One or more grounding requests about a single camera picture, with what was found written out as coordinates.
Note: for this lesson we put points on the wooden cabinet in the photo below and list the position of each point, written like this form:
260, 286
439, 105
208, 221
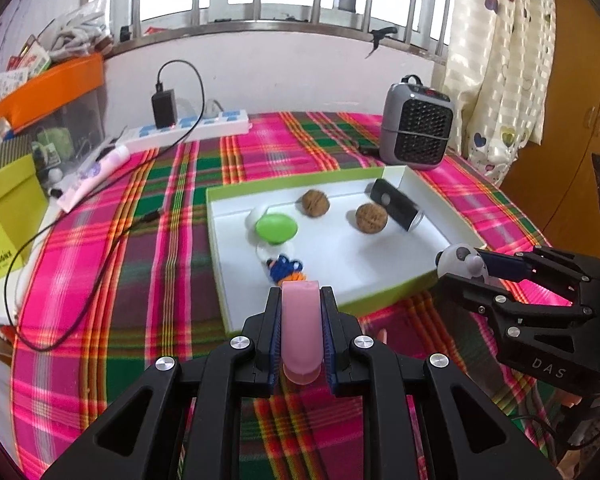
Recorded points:
580, 110

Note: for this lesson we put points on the pink green plaid tablecloth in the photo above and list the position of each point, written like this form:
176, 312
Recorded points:
145, 260

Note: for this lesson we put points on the clear storage bin orange lid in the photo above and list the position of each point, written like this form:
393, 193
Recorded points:
55, 80

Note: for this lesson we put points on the yellow-green cardboard box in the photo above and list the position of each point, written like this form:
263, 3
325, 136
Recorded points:
5, 220

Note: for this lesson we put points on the white and pink tube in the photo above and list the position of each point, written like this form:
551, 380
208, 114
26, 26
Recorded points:
95, 172

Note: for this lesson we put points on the white power strip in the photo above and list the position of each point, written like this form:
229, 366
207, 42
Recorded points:
215, 122

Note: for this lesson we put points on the colourful paper packets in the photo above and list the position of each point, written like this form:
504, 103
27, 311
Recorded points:
20, 75

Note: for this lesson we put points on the grey portable heater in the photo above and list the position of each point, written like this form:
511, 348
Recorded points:
415, 125

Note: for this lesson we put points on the white plastic bags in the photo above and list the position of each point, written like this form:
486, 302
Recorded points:
75, 30

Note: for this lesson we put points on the green and white round knob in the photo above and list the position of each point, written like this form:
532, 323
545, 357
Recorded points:
276, 227

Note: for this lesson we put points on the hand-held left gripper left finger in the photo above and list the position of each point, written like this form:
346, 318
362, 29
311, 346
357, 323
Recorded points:
275, 331

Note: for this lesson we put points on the black rectangular flashlight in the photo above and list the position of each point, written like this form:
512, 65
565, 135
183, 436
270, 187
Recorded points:
392, 202

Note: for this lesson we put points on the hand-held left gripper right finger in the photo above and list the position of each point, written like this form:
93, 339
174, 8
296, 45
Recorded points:
329, 335

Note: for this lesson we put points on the striped lid box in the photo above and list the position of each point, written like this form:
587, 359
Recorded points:
5, 157

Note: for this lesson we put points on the brown walnut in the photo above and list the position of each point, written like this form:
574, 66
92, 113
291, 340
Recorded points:
315, 203
371, 218

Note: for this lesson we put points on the green and white cardboard box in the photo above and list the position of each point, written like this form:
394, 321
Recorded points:
360, 270

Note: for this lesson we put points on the white panda face toy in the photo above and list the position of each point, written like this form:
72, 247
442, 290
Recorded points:
455, 260

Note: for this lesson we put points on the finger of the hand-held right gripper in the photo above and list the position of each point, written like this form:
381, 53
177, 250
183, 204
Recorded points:
500, 264
470, 290

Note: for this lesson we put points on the small black device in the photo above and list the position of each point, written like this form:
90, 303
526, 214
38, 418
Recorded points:
367, 149

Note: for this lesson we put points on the pink cylindrical bottle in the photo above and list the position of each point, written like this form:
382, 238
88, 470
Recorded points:
302, 330

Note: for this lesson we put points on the cream heart print curtain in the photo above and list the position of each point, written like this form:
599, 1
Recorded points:
495, 60

